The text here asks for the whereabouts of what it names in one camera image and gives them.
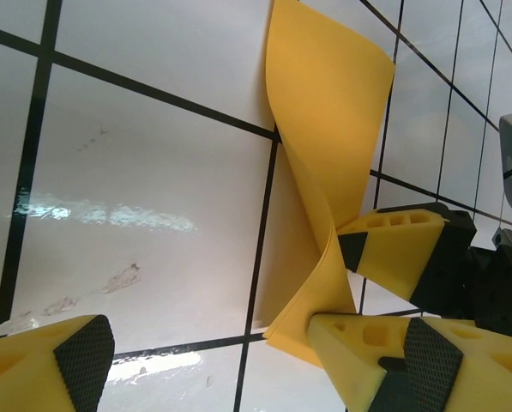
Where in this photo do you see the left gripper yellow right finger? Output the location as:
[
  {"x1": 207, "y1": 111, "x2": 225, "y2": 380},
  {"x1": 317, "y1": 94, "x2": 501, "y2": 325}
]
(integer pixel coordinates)
[{"x1": 308, "y1": 312, "x2": 512, "y2": 412}]

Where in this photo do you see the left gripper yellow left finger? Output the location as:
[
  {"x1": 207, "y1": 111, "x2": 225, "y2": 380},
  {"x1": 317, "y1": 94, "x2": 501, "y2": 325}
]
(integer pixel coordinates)
[{"x1": 0, "y1": 314, "x2": 117, "y2": 412}]

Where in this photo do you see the orange square paper sheet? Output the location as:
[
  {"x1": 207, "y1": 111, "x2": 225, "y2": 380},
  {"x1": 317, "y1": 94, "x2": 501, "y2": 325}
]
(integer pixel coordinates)
[{"x1": 262, "y1": 0, "x2": 396, "y2": 370}]

